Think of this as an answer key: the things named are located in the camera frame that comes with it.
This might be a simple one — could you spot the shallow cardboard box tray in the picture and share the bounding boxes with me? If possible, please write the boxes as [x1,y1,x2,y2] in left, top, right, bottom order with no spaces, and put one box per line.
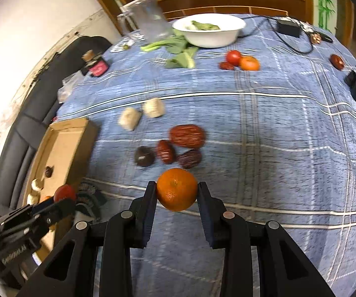
[21,117,100,262]

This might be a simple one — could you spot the black power adapter with cable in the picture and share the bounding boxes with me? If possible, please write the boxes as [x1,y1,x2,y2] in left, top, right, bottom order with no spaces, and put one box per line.
[239,15,334,55]

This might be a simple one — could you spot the dark wrinkled date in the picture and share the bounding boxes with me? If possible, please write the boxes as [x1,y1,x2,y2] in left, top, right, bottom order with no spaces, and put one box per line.
[177,149,202,170]

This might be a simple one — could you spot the blue plaid tablecloth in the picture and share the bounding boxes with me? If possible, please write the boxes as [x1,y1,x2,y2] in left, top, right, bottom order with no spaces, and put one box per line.
[57,24,356,296]

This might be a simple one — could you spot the small red date by tomato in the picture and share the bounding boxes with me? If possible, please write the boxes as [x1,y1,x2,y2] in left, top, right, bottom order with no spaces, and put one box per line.
[219,62,234,71]

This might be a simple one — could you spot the lone red date far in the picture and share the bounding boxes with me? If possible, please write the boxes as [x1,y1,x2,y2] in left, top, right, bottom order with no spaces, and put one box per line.
[330,54,345,71]

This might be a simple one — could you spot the white bowl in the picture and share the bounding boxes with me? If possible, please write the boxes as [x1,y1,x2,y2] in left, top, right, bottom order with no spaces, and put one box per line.
[172,13,246,48]

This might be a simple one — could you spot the dark round plum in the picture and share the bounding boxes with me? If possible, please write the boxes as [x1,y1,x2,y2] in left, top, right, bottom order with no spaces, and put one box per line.
[134,146,155,167]

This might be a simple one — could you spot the large red date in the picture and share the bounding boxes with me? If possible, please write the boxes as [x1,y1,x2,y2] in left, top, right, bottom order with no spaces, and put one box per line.
[169,124,206,149]

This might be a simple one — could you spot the clear plastic bag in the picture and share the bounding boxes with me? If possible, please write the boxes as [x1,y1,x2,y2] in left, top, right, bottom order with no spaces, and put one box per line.
[57,71,84,104]

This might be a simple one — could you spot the red tomato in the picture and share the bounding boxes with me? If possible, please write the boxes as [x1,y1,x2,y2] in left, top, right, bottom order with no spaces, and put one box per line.
[226,50,242,66]
[54,184,77,202]

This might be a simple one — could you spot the dark jar with pink label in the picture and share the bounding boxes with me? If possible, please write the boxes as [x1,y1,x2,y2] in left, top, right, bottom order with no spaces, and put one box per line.
[82,50,109,77]

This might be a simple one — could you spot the clear glass beer mug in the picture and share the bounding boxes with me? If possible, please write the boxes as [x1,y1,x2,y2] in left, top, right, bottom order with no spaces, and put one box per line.
[117,0,173,43]

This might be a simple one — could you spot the large beige yam chunk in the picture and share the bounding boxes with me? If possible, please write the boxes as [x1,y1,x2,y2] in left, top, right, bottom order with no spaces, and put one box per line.
[27,192,40,205]

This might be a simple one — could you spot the far small orange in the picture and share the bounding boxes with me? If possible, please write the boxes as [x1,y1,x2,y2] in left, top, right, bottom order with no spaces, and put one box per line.
[239,56,260,71]

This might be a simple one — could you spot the black leather sofa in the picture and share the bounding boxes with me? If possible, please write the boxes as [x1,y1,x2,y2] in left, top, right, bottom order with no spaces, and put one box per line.
[0,36,112,216]

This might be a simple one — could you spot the green leafy vegetable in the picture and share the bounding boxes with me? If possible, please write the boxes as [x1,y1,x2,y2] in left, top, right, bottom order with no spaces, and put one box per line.
[140,29,198,69]

